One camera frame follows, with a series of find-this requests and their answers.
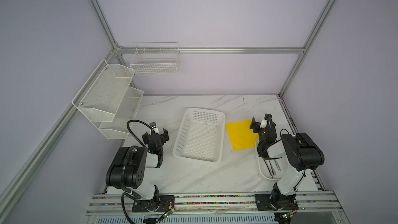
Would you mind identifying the silver metal knife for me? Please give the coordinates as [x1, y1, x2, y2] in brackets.
[264, 160, 273, 178]

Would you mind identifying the white rectangular plastic tray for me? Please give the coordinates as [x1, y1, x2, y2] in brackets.
[255, 148, 288, 181]

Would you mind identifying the silver metal fork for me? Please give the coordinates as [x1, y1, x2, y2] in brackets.
[274, 159, 282, 171]

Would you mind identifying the white perforated plastic basket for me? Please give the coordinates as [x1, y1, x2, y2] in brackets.
[173, 108, 226, 164]

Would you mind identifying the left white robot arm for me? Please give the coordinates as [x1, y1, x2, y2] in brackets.
[105, 119, 175, 213]

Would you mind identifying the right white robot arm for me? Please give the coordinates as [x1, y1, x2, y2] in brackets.
[249, 114, 324, 219]

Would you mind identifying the white two-tier mesh shelf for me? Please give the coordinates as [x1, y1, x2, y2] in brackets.
[72, 60, 144, 140]

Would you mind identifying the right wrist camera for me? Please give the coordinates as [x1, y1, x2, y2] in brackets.
[260, 114, 272, 129]

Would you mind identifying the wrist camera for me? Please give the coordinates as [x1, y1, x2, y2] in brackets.
[149, 122, 160, 134]
[260, 114, 272, 129]

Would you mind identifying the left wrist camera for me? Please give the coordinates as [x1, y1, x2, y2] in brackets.
[149, 122, 160, 134]

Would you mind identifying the aluminium front mounting rail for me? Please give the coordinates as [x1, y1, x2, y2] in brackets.
[83, 191, 350, 224]

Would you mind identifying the white wire wall basket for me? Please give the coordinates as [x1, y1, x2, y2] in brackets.
[130, 42, 180, 76]

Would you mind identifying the aluminium cage frame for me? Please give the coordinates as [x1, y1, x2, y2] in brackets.
[1, 0, 337, 216]

